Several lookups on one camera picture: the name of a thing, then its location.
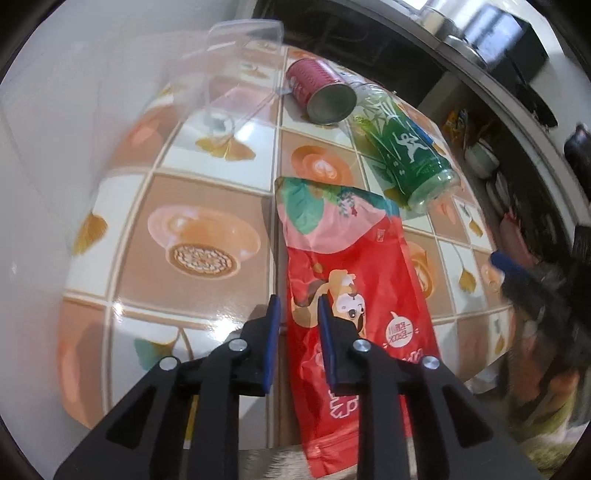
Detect clear plastic container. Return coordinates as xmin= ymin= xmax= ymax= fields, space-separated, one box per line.
xmin=166 ymin=18 xmax=284 ymax=139

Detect pink bowl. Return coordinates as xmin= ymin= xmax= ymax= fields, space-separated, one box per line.
xmin=501 ymin=210 xmax=527 ymax=250

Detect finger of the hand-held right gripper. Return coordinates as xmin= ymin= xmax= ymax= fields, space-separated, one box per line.
xmin=489 ymin=250 xmax=546 ymax=301

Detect black cooking pot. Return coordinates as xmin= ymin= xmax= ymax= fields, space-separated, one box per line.
xmin=563 ymin=124 xmax=591 ymax=160

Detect steel pot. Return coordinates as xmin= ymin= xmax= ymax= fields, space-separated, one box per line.
xmin=422 ymin=7 xmax=458 ymax=33

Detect black kitchen appliance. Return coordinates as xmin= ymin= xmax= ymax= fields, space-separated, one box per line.
xmin=462 ymin=4 xmax=550 ymax=86

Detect yellow snack packets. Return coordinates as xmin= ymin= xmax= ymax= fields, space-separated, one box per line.
xmin=443 ymin=108 xmax=469 ymax=139

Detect red snack bag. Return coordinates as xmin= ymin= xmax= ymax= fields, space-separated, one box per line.
xmin=274 ymin=176 xmax=441 ymax=478

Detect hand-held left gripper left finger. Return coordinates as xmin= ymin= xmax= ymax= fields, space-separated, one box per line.
xmin=53 ymin=294 xmax=282 ymax=480

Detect black wok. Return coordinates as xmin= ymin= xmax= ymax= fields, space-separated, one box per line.
xmin=522 ymin=85 xmax=559 ymax=127

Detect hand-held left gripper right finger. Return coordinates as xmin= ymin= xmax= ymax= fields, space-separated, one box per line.
xmin=318 ymin=296 xmax=541 ymax=480

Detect pink tin can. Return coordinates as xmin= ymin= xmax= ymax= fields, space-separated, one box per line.
xmin=285 ymin=58 xmax=358 ymax=126

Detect stack of green-white bowls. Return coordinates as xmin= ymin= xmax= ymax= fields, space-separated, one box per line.
xmin=464 ymin=141 xmax=502 ymax=178

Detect green plastic bottle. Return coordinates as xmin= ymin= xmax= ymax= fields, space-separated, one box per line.
xmin=348 ymin=83 xmax=460 ymax=215

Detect stainless steel kitchen counter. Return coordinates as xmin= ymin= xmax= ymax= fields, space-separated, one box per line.
xmin=254 ymin=0 xmax=591 ymax=208

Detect tile-pattern printed tablecloth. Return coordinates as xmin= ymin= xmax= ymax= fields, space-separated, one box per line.
xmin=58 ymin=44 xmax=513 ymax=462

